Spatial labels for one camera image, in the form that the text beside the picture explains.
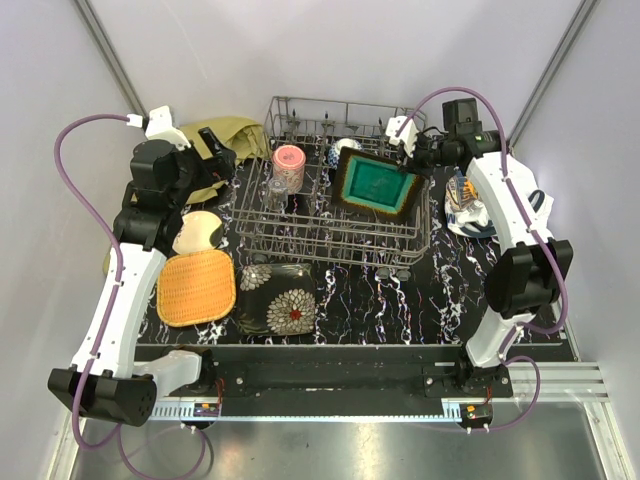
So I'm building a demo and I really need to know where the pink skull pattern mug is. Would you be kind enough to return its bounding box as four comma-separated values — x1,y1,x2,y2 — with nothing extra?
272,144,306,195

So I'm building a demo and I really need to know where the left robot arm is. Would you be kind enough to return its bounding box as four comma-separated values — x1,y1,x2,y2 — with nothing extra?
47,127,236,427

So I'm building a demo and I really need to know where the white printed t-shirt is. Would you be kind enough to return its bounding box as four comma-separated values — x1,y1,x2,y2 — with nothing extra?
445,152,554,250

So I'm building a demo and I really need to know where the black floral square plate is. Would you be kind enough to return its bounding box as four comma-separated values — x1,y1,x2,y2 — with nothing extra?
237,263,316,336

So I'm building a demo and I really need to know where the clear drinking glass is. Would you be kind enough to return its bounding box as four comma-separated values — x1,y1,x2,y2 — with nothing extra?
264,178,288,211

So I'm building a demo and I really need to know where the grey wire dish rack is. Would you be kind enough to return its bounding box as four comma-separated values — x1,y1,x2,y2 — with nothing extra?
233,96,430,270

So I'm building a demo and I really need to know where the teal square ceramic dish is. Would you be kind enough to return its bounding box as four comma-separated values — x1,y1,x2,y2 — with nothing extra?
331,147,425,224

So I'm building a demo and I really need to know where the olive green cloth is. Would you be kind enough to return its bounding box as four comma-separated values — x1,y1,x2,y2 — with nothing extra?
102,116,271,274

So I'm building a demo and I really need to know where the cream round floral plate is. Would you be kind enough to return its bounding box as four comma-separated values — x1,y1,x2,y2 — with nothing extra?
172,211,224,255

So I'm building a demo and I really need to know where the woven bamboo basket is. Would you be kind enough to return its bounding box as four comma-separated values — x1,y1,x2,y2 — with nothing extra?
156,249,236,328

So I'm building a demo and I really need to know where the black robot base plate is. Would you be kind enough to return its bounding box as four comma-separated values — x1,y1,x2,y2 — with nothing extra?
172,345,513,420

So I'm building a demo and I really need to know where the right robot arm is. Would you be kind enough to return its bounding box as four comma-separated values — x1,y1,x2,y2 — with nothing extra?
386,88,573,397

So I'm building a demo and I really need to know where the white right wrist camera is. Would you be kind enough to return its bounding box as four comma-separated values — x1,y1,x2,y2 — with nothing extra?
385,116,420,157

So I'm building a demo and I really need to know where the red patterned bowl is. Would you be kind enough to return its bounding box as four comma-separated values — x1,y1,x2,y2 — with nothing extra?
327,138,362,169

